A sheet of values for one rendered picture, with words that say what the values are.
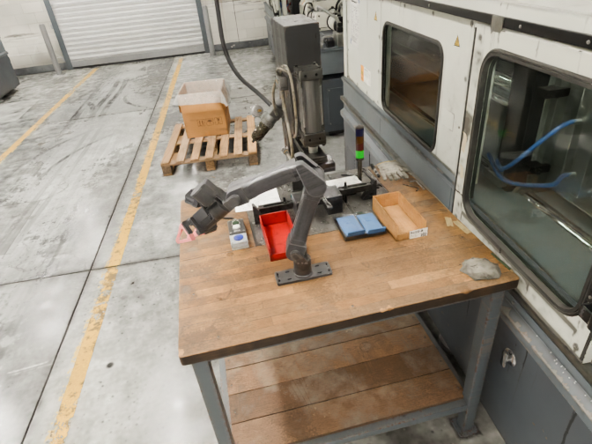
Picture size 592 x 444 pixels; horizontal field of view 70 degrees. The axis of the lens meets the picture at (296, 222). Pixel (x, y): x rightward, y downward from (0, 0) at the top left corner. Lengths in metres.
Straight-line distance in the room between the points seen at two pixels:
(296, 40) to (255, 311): 0.96
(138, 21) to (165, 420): 9.49
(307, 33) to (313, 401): 1.49
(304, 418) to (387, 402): 0.36
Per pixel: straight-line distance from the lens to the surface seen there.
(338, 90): 4.88
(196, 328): 1.42
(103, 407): 2.57
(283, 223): 1.81
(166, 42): 10.91
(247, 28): 10.88
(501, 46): 1.58
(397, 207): 1.88
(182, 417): 2.36
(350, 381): 2.07
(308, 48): 1.68
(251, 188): 1.31
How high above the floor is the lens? 1.88
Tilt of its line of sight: 33 degrees down
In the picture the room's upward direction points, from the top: 6 degrees counter-clockwise
